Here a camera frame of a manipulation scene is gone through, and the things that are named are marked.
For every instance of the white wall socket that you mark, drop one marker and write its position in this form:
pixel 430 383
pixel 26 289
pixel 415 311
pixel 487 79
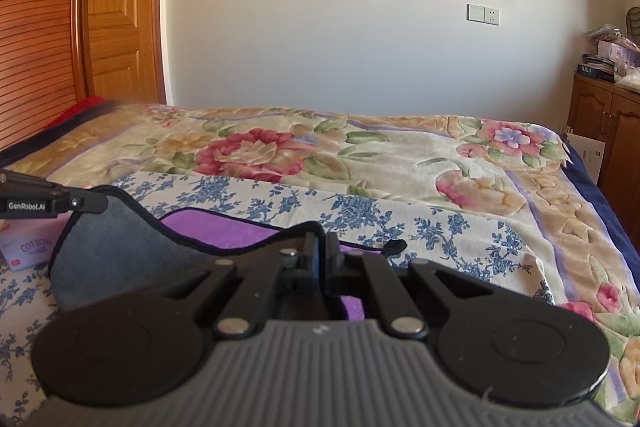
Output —
pixel 493 16

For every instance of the stack of books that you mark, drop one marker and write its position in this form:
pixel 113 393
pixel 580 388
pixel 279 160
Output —
pixel 596 69

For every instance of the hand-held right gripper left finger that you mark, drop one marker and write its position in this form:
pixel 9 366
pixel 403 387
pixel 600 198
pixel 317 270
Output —
pixel 312 257

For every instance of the white paper sheet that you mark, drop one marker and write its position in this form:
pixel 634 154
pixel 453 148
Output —
pixel 586 157

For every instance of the purple and grey towel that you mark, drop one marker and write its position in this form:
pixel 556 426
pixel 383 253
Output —
pixel 130 247

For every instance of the red cloth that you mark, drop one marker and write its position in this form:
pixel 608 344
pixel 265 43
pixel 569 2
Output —
pixel 82 107

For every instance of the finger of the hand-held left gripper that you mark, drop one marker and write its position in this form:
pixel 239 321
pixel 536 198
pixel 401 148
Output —
pixel 85 202

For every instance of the grey fan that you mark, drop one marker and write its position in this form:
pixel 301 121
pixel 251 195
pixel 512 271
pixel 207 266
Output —
pixel 634 22

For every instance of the white plastic bag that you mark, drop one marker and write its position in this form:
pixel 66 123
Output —
pixel 629 79

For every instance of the wooden louvered wardrobe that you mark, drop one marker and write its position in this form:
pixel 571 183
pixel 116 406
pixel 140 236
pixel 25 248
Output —
pixel 35 32

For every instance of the wooden cabinet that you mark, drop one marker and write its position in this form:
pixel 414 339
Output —
pixel 620 132

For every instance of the beige floral blanket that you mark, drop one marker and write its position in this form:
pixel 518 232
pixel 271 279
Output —
pixel 400 147

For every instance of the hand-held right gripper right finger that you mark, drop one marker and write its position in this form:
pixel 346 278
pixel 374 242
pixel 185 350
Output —
pixel 334 268

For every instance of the blue floral white sheet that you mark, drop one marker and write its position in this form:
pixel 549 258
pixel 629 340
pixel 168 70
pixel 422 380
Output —
pixel 440 232

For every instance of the clutter pile on cabinet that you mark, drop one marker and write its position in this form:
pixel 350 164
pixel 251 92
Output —
pixel 617 47

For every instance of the wooden door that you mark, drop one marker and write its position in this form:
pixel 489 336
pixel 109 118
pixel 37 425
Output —
pixel 122 7

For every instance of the white wall switch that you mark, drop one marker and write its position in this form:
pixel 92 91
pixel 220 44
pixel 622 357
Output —
pixel 475 13

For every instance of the pink tissue packet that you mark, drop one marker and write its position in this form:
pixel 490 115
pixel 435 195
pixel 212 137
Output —
pixel 30 249

